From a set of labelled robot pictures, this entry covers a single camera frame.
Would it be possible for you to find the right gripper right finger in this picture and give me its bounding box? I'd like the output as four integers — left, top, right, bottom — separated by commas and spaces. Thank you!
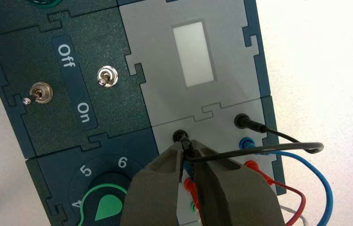
191, 140, 286, 226

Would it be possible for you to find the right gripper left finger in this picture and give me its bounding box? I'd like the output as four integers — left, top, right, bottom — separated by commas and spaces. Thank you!
120, 149, 185, 226

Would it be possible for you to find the black banana plug wire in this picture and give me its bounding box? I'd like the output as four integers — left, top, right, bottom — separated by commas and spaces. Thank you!
172, 113, 325, 163

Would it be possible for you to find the dark rotary knob green pointer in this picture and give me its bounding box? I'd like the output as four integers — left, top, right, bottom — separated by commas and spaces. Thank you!
78, 178, 134, 226

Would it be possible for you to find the teal and grey task box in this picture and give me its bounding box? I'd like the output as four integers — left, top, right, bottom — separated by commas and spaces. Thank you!
0, 0, 286, 226

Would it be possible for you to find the white rectangular display screen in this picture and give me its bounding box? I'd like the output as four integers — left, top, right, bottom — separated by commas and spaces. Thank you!
172, 21, 217, 88

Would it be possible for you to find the green round push button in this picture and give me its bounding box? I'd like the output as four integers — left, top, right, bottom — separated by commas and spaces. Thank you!
28, 0, 64, 9

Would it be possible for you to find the red banana plug wire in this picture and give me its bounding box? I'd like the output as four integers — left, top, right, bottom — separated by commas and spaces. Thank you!
184, 161, 307, 226

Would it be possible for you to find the blue banana plug wire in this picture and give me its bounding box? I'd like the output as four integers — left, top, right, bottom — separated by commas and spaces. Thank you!
183, 137, 334, 226

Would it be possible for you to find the white banana plug wire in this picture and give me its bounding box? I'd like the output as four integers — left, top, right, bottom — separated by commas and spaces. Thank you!
278, 204, 310, 226

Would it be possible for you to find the metal toggle switch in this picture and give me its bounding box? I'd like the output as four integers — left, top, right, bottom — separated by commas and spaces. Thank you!
23, 81, 54, 105
96, 65, 119, 88

